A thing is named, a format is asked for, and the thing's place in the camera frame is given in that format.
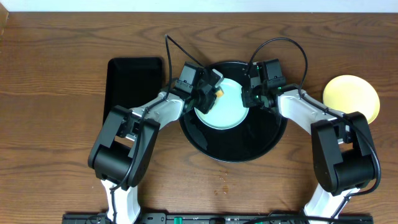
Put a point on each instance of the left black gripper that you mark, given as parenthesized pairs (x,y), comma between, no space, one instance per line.
(208,101)

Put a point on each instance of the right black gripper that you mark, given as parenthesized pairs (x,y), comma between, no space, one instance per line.
(247,101)

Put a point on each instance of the green yellow sponge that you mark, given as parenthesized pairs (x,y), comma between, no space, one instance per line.
(219,93)

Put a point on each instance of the light blue plate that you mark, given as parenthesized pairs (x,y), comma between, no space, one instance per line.
(228,110)

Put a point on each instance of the yellow plate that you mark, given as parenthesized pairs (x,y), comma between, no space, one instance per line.
(349,93)

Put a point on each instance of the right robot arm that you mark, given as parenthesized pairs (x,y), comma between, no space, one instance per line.
(344,158)

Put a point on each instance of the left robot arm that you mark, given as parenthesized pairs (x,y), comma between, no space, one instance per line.
(122,151)

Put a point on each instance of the round black tray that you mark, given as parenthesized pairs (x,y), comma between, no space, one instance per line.
(260,131)

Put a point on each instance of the black rectangular tray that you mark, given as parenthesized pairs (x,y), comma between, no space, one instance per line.
(132,82)

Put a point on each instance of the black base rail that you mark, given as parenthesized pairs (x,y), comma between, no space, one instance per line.
(162,218)

